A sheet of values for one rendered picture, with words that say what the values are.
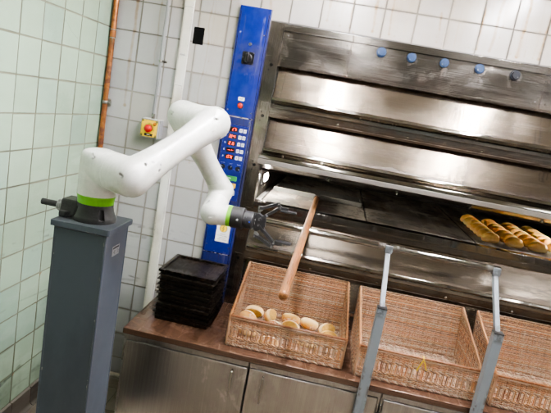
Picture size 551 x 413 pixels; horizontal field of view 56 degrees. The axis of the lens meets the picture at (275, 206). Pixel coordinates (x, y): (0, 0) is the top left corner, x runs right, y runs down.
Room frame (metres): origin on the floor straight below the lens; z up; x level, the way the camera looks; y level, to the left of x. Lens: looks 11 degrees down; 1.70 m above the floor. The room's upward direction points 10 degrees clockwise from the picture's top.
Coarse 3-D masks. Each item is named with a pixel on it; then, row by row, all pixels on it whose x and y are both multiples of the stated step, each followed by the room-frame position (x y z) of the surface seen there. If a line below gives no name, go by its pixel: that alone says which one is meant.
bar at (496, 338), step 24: (360, 240) 2.30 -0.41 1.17; (384, 264) 2.25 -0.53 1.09; (456, 264) 2.26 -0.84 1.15; (480, 264) 2.25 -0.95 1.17; (384, 288) 2.15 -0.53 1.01; (384, 312) 2.06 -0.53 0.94; (360, 384) 2.06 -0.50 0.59; (480, 384) 2.02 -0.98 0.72; (360, 408) 2.06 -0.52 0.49; (480, 408) 2.01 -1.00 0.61
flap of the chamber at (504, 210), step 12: (276, 168) 2.67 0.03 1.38; (288, 168) 2.56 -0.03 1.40; (300, 168) 2.56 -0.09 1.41; (312, 168) 2.56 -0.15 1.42; (336, 180) 2.66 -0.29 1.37; (348, 180) 2.54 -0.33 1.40; (360, 180) 2.53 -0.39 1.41; (372, 180) 2.53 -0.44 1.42; (408, 192) 2.51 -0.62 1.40; (420, 192) 2.50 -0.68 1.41; (432, 192) 2.50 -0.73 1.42; (456, 204) 2.62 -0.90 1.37; (468, 204) 2.51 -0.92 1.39; (480, 204) 2.47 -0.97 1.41; (492, 204) 2.47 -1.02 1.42; (516, 216) 2.62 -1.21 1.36; (528, 216) 2.50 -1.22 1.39; (540, 216) 2.44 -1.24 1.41
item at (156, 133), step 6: (144, 120) 2.72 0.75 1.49; (150, 120) 2.71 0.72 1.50; (156, 120) 2.71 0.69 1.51; (162, 120) 2.76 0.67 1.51; (156, 126) 2.71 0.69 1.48; (162, 126) 2.77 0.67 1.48; (144, 132) 2.72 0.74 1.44; (150, 132) 2.71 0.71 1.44; (156, 132) 2.71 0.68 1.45; (156, 138) 2.71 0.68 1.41
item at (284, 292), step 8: (312, 208) 2.65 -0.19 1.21; (312, 216) 2.48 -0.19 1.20; (304, 224) 2.28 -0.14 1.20; (304, 232) 2.10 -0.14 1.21; (304, 240) 1.98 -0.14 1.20; (296, 248) 1.83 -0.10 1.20; (296, 256) 1.72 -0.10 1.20; (296, 264) 1.65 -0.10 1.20; (288, 272) 1.54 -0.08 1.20; (288, 280) 1.46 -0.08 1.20; (280, 288) 1.40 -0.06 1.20; (288, 288) 1.40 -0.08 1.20; (280, 296) 1.37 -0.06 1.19; (288, 296) 1.37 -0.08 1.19
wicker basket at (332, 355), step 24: (240, 288) 2.44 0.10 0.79; (264, 288) 2.65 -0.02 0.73; (312, 288) 2.65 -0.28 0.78; (336, 288) 2.65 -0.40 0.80; (264, 312) 2.62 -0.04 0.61; (288, 312) 2.61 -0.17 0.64; (312, 312) 2.61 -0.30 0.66; (336, 312) 2.61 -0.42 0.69; (240, 336) 2.23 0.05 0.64; (288, 336) 2.21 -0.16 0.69; (312, 336) 2.20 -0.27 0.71; (312, 360) 2.20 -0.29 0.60; (336, 360) 2.19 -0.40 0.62
